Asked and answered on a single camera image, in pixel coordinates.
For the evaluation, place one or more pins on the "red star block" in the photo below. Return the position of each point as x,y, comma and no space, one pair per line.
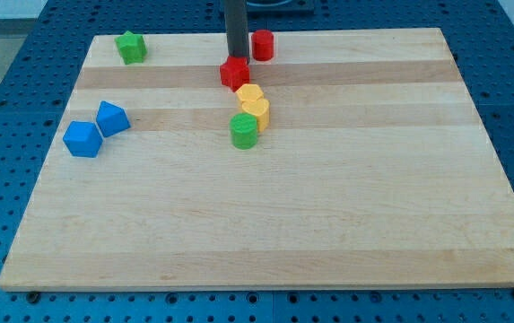
234,72

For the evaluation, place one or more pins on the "green star block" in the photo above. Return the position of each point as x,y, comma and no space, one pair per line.
131,47

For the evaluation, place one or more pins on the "green cylinder block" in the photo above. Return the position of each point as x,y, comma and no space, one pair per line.
243,129

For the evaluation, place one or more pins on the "yellow heart block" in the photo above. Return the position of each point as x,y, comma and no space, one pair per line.
260,109

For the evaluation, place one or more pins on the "yellow pentagon block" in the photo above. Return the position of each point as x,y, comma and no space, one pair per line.
249,92

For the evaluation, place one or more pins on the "light wooden board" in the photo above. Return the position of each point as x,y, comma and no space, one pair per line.
375,172

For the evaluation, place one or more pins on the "red cylinder block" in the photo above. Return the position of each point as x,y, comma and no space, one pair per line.
262,45

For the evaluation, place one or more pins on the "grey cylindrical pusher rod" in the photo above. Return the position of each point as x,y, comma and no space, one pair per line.
236,25

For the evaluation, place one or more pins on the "blue triangle block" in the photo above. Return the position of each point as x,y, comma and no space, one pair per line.
111,119

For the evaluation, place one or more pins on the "blue cube block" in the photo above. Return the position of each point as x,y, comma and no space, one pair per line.
82,139

